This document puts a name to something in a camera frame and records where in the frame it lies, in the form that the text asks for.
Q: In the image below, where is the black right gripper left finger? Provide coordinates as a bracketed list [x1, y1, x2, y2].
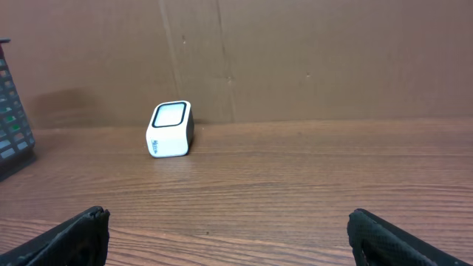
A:
[1, 206, 110, 266]

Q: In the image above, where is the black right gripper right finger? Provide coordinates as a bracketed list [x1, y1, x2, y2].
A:
[347, 208, 470, 266]

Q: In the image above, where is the white barcode scanner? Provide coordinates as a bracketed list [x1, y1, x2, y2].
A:
[146, 100, 194, 158]

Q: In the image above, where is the dark grey mesh basket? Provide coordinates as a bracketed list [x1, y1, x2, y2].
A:
[0, 47, 36, 181]

